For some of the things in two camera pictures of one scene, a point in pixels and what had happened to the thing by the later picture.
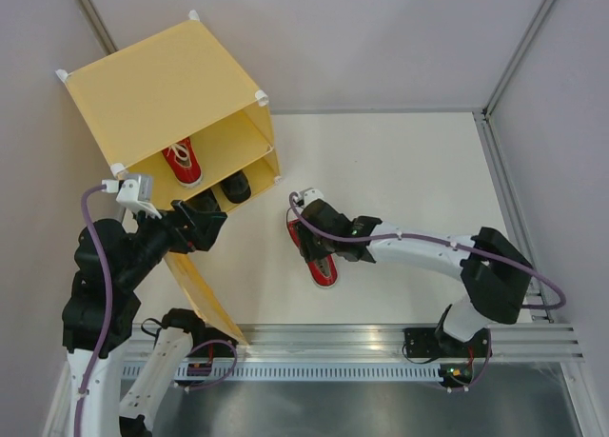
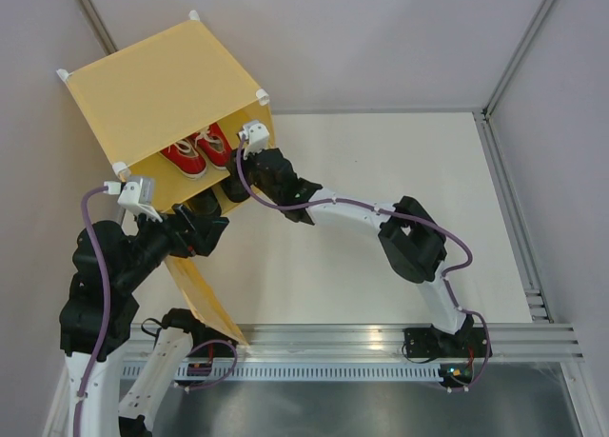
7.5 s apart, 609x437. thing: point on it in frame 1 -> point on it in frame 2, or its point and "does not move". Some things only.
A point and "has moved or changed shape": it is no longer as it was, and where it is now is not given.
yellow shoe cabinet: x=177 y=82 does not move
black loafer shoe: x=205 y=201 does not move
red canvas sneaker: x=182 y=157 has moved or changed shape
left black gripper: x=202 y=228 does not move
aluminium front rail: x=519 y=343 does not move
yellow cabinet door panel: x=188 y=270 does not move
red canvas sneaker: x=323 y=268 -> x=213 y=144
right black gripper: x=308 y=249 -> x=245 y=163
